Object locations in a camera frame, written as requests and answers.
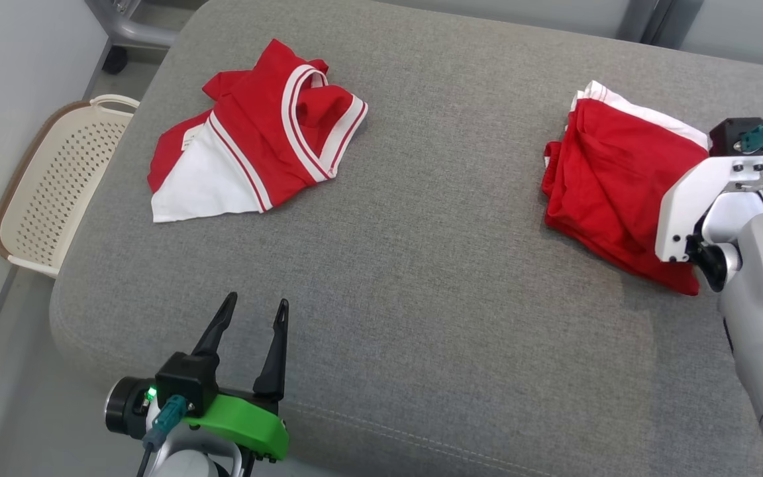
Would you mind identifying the grey fabric sofa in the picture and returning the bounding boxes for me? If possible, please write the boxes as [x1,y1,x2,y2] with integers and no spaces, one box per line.
[49,0,763,477]

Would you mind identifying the red Bulls 23 shorts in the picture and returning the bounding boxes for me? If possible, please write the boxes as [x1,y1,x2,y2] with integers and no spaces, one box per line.
[542,81,711,297]

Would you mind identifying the grey rounded post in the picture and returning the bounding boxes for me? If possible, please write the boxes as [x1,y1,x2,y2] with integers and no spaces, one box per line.
[652,0,685,48]
[617,0,662,42]

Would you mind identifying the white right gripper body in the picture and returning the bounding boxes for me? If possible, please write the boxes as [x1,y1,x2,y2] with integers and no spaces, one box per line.
[654,154,763,264]

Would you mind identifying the red and white Bulls jersey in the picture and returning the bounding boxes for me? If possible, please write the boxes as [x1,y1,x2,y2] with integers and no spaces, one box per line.
[148,38,368,223]

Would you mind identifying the cream perforated laundry basket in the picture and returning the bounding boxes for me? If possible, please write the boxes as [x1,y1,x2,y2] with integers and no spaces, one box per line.
[0,95,140,278]

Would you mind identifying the grey metal cart frame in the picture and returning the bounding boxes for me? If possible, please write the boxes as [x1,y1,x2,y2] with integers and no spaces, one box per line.
[87,0,208,49]

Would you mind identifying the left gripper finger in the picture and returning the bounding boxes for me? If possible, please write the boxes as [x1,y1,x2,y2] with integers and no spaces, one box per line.
[192,291,238,358]
[252,298,290,402]

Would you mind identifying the black cart wheel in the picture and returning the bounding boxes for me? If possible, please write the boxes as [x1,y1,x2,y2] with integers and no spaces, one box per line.
[102,46,130,76]

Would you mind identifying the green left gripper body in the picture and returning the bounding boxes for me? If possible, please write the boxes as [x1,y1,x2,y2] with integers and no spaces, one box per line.
[183,394,290,462]

